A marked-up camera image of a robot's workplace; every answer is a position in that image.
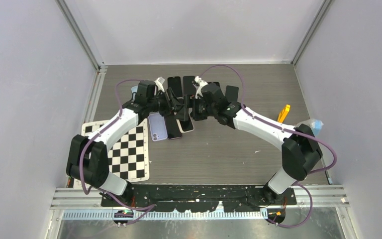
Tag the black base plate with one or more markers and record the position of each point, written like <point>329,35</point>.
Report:
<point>199,198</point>

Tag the bare phone silver edge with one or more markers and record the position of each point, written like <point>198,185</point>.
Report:
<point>231,94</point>

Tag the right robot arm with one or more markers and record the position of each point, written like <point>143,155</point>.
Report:
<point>300,151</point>

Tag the checkerboard calibration mat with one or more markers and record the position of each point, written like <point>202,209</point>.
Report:
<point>129,157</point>

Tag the yellow plastic tool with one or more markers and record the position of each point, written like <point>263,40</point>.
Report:
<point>283,113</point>

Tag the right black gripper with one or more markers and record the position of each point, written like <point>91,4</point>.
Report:
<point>195,116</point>

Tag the light blue case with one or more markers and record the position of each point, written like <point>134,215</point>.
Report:
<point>134,89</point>

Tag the blue plastic bag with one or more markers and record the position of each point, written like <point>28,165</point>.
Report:
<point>315,125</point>

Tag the lilac case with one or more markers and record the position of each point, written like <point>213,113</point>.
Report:
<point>157,127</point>

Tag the black camera-hole case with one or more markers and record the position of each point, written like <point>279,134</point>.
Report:
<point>175,83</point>

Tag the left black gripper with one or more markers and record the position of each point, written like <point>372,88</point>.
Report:
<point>173,102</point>

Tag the phone with lilac case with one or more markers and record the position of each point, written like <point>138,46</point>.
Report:
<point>172,127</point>

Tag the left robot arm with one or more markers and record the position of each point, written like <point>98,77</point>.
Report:
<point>87,158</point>

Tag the phone with pink case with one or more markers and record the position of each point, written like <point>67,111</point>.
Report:
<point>185,126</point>

